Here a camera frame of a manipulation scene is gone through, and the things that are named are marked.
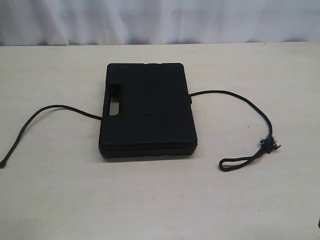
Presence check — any white curtain backdrop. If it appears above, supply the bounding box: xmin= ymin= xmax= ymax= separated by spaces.
xmin=0 ymin=0 xmax=320 ymax=46

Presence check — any black plastic carrying case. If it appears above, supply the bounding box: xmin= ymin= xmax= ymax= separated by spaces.
xmin=98 ymin=63 xmax=198 ymax=159

